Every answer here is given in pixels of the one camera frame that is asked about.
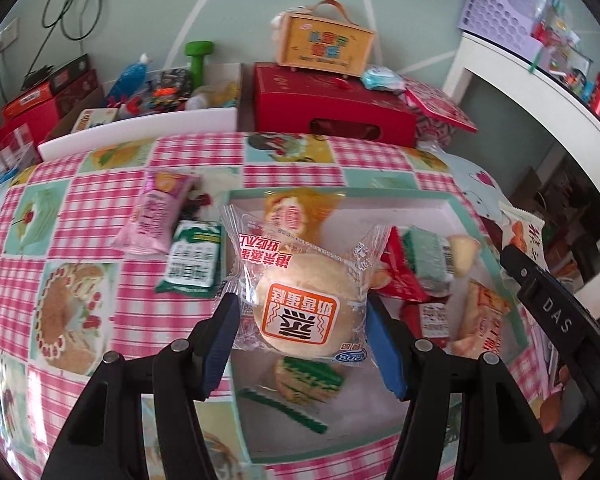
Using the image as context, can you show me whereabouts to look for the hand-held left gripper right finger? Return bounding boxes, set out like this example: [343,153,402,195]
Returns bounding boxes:
[365,292,556,480]

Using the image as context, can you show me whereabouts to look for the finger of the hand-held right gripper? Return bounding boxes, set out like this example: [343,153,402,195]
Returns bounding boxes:
[500,247,536,288]

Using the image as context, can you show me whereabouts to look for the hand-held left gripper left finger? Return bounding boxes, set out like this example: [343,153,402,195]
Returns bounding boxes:
[40,292,243,480]

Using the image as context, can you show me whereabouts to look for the beige snack packet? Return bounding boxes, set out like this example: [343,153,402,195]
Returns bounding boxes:
[497,201,548,273]

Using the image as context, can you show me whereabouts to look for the dark red milk biscuit packet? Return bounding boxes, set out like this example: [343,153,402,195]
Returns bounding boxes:
[402,300,451,353]

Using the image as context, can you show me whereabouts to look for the orange jelly cup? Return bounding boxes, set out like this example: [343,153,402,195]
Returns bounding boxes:
[447,234,481,278]

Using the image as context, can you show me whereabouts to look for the teal rimmed white tray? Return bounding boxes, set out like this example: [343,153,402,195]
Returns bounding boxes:
[220,187,531,466]

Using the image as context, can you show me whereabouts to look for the green orange biscuit packet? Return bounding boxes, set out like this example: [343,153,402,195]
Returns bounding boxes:
[237,355,348,433]

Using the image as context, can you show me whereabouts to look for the green barcode snack packet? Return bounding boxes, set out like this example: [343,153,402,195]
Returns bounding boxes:
[402,226,458,291]

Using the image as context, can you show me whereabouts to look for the clear steamed cake packet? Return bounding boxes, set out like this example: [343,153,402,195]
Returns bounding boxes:
[220,202,388,368]

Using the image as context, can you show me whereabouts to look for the yellow translucent snack packet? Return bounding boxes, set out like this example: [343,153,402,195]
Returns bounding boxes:
[262,187,343,241]

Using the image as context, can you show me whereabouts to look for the orange white snack packet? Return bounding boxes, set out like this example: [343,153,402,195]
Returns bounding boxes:
[450,280,512,358]

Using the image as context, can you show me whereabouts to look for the red triangular snack packet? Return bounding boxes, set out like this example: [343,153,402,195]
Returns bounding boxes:
[372,226,428,303]

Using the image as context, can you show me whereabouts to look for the green white snack packet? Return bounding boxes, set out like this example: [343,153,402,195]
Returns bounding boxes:
[155,219,224,297]

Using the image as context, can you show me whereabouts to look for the small dark red wrapper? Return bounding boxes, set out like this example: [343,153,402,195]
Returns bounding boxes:
[185,190,213,211]

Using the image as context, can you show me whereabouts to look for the pink snack packet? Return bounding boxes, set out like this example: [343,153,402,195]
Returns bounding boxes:
[112,169,203,257]

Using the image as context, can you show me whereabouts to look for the red patterned box lid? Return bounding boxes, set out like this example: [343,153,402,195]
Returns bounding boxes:
[402,76,478,133]

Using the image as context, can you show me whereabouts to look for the white desk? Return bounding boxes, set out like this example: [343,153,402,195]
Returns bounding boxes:
[442,30,600,321]

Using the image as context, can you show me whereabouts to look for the pink chequered tablecloth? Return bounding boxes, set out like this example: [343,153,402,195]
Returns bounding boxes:
[0,130,571,480]

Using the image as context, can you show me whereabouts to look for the blue face mask pack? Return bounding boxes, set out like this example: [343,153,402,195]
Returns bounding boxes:
[362,66,406,92]

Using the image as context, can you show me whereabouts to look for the colourful stationery packets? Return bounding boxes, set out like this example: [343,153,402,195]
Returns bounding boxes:
[530,0,596,86]

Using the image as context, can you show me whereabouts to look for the red gift box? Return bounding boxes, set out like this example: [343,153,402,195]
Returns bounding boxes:
[252,62,418,148]

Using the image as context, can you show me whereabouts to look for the pale yellow plastic bag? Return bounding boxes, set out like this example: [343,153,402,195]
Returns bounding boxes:
[192,82,238,111]

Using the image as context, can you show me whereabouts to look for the lavender perforated basket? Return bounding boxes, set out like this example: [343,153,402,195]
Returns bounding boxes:
[457,0,548,58]

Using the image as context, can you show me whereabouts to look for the orange white snack box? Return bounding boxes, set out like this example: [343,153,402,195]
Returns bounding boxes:
[70,109,118,133]

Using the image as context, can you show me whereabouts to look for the colourful toy car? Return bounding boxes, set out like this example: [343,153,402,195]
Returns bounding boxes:
[140,67,193,111]

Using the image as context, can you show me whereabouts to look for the blue plastic bottle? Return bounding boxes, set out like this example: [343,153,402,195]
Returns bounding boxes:
[105,54,153,106]

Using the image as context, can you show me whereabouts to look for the green dumbbell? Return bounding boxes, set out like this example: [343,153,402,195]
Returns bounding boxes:
[185,40,215,88]

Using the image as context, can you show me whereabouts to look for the large red flat box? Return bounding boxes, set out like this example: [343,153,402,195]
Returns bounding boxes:
[0,95,63,146]

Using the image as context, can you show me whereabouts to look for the clear plastic boxes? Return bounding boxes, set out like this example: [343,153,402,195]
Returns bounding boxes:
[0,125,36,171]

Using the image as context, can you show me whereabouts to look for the dark red flat box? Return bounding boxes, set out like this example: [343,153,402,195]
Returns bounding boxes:
[47,55,93,96]

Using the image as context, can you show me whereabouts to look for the orange flat box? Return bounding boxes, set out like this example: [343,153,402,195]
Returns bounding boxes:
[2,82,56,121]

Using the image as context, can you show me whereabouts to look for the black power adapter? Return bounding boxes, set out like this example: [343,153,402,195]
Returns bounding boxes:
[22,65,51,88]

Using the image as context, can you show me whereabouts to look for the orange carry box with handle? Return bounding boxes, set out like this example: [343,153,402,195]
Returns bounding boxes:
[275,0,378,76]

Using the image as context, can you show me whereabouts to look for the white wall socket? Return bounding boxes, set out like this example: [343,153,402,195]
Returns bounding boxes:
[0,17,21,56]

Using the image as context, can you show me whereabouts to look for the black cable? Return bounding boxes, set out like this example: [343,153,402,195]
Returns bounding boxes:
[27,0,106,76]

